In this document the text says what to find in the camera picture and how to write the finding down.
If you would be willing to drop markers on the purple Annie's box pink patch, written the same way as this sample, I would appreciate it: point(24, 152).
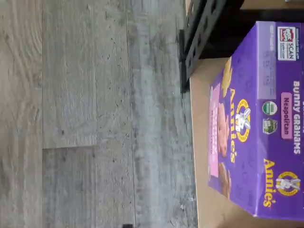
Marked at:
point(256, 118)

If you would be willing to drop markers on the black metal shelf rack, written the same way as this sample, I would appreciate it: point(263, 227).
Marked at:
point(200, 28)

